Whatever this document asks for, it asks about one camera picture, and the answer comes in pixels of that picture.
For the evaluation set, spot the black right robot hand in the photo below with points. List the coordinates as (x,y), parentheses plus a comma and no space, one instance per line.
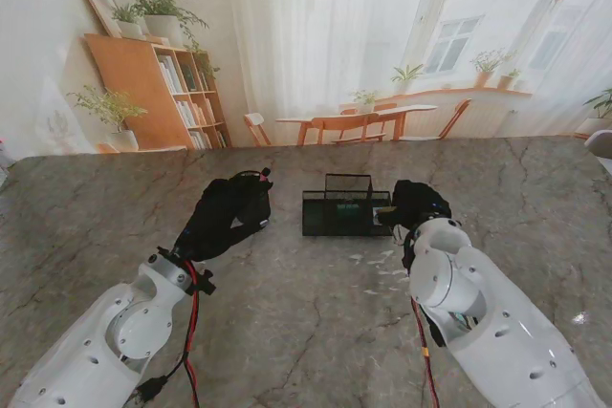
(421,205)

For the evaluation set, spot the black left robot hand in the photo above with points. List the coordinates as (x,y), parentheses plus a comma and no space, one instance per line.
(220,217)

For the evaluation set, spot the yellow sticky note pad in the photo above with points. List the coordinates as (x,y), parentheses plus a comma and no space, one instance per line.
(385,210)

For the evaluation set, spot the pink marker with black cap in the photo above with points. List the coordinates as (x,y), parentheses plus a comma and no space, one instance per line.
(265,174)

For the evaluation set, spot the black mesh desk organizer tray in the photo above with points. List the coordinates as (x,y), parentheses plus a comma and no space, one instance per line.
(320,226)

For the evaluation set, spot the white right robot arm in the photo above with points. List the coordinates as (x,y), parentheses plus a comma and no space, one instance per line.
(478,322)

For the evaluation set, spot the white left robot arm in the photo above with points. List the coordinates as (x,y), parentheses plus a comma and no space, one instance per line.
(95,341)

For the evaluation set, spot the white rounded chair back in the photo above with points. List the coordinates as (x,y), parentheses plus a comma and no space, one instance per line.
(601,143)

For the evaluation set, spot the printed room scene backdrop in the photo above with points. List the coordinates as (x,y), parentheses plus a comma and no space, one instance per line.
(334,21)

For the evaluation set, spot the clear bottle with red cap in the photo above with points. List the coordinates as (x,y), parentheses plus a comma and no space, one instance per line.
(4,159)

